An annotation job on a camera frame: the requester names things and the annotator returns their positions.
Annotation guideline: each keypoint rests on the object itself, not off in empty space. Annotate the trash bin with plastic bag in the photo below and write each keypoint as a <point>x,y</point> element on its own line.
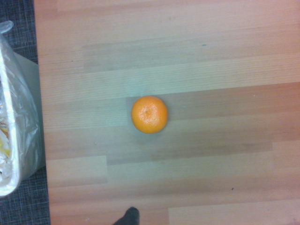
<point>16,122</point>

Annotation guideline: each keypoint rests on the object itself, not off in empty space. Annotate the orange tangerine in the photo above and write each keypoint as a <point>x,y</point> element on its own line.
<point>149,114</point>

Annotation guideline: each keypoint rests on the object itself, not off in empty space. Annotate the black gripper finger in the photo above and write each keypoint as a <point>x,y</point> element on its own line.
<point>129,216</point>

